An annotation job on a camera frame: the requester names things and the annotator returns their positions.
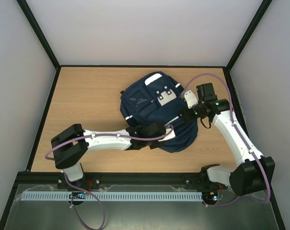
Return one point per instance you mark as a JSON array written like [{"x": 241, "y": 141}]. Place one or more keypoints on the navy blue school backpack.
[{"x": 155, "y": 98}]

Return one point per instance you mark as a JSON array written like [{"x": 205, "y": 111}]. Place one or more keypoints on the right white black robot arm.
[{"x": 253, "y": 172}]

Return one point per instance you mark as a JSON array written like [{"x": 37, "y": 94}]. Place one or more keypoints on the black enclosure frame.
[{"x": 226, "y": 70}]

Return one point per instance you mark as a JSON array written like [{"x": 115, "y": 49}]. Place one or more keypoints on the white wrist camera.
[
  {"x": 190, "y": 98},
  {"x": 170, "y": 133}
]

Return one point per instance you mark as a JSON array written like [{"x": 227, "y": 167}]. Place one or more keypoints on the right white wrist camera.
[{"x": 190, "y": 98}]

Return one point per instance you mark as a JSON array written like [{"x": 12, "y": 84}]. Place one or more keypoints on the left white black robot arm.
[{"x": 72, "y": 144}]

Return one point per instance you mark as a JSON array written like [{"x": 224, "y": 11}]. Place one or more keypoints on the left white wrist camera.
[{"x": 170, "y": 133}]

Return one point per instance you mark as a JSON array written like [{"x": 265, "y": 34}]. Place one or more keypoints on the light blue slotted cable duct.
[{"x": 113, "y": 196}]

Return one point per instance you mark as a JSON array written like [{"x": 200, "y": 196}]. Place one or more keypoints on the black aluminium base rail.
[{"x": 145, "y": 178}]

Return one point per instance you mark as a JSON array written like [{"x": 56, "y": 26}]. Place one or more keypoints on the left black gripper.
[{"x": 157, "y": 144}]

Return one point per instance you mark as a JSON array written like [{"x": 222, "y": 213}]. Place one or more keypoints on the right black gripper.
[{"x": 184, "y": 115}]

